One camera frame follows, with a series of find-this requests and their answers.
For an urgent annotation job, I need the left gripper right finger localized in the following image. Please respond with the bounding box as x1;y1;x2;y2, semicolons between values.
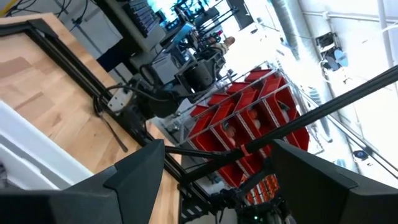
272;139;398;224

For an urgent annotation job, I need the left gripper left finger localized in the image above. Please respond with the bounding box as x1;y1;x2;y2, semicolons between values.
0;139;165;224

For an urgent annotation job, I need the red storage bin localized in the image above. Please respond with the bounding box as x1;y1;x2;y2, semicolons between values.
244;68;277;84
207;93;233;107
190;105;210;118
217;154;268;189
261;77;311;152
234;90;274;156
226;81;249;96
187;116;228;153
211;103;249;150

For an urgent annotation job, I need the black keyboard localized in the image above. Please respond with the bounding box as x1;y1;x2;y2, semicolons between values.
123;0;167;40

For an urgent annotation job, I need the person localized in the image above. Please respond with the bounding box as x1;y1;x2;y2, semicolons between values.
205;35;237;57

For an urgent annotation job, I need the black aluminium table frame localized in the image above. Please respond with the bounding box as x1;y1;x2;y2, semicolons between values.
0;18;398;224

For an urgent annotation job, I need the wire shelf rack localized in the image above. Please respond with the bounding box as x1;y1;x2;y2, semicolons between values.
155;60;315;212

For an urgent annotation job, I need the silver ventilation duct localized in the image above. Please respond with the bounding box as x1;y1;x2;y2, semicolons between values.
270;0;301;62

